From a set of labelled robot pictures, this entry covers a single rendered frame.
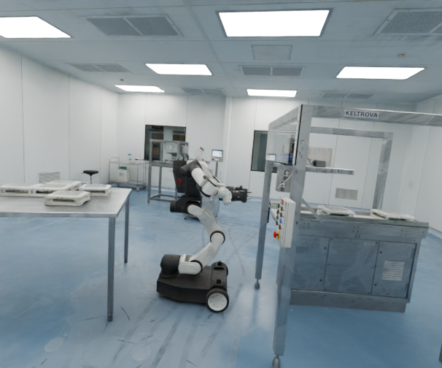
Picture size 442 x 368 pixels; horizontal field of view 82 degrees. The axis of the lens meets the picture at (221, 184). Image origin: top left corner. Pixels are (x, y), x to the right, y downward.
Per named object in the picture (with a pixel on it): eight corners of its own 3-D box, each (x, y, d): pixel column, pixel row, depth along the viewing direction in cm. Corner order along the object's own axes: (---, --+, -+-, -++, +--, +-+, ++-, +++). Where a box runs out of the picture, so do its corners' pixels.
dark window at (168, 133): (144, 160, 798) (145, 124, 783) (144, 160, 799) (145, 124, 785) (184, 163, 774) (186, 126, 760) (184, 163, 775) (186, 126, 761)
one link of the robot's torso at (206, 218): (216, 250, 231) (182, 211, 227) (216, 242, 248) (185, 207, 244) (229, 239, 229) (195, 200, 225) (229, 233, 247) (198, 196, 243)
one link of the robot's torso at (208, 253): (183, 270, 233) (214, 230, 227) (186, 261, 252) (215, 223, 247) (197, 280, 234) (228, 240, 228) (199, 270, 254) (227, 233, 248)
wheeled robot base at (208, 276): (152, 302, 220) (153, 266, 215) (165, 274, 271) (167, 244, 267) (225, 308, 220) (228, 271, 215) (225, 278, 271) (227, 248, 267)
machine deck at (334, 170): (279, 169, 212) (280, 164, 212) (271, 166, 250) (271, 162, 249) (354, 174, 212) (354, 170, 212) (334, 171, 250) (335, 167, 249)
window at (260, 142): (250, 170, 738) (254, 130, 723) (250, 170, 739) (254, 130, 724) (300, 174, 713) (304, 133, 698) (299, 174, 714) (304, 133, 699)
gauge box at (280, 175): (277, 191, 215) (280, 168, 212) (275, 190, 225) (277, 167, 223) (303, 193, 215) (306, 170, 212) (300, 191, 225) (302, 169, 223)
